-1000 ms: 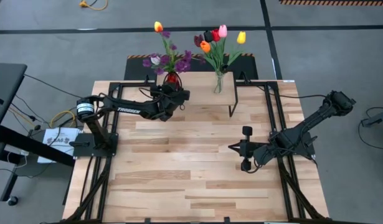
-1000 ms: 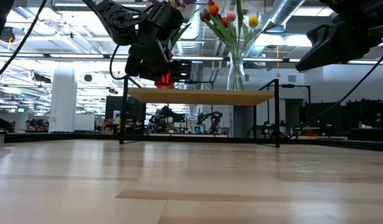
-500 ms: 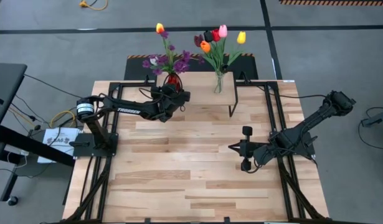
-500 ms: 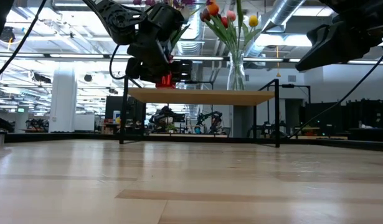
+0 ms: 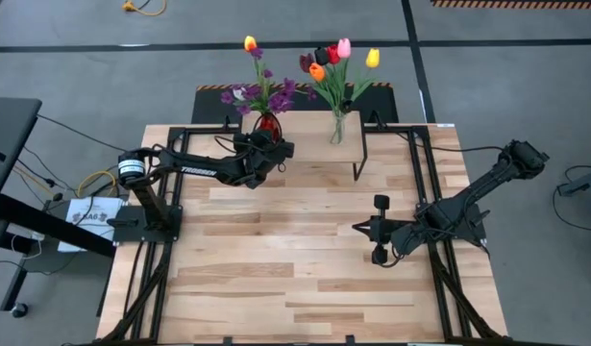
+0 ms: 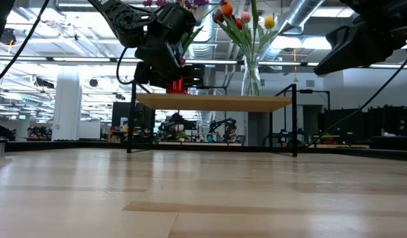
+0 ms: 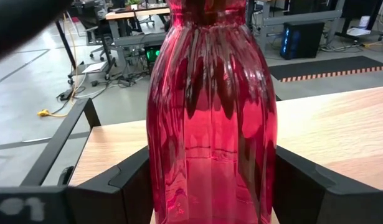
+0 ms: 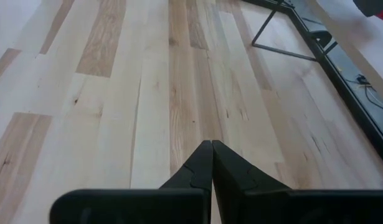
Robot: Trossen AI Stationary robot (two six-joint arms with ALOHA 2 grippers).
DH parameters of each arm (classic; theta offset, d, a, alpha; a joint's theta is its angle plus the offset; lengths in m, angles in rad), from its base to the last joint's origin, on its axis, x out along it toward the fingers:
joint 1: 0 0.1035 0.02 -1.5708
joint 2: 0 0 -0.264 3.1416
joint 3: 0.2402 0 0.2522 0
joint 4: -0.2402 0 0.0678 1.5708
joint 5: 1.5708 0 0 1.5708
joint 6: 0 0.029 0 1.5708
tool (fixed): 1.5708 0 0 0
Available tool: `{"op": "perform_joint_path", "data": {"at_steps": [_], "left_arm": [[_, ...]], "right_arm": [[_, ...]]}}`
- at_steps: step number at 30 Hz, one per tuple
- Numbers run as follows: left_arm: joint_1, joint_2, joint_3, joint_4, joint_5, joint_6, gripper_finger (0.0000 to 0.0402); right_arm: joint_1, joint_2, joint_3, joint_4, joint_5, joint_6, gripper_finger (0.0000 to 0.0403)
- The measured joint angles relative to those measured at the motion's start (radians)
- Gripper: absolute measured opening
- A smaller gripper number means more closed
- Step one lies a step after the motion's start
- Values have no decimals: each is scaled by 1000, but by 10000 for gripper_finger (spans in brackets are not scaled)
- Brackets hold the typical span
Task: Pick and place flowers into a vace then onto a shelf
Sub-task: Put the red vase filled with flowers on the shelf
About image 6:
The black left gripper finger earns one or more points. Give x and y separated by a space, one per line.
194 76
147 75

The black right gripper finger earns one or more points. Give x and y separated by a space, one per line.
352 49

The red glass vase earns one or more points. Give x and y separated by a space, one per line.
176 88

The bouquet of tulips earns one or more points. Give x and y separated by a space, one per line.
218 16

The clear glass vase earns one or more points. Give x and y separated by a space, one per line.
251 82

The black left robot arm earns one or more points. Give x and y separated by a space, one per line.
127 23

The black background robot arm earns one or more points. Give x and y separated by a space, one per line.
175 124
224 125

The wooden shelf black legs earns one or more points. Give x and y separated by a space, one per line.
206 102

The black monitor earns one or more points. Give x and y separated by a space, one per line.
118 112

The white bottle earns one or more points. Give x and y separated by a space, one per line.
124 124

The ceiling light strip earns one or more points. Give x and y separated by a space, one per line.
74 59

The black partition screen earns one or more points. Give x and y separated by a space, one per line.
388 122

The white building column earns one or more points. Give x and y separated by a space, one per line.
67 105

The black ceiling device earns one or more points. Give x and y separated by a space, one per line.
7 36

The silver ventilation duct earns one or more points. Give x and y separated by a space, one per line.
204 46
302 13

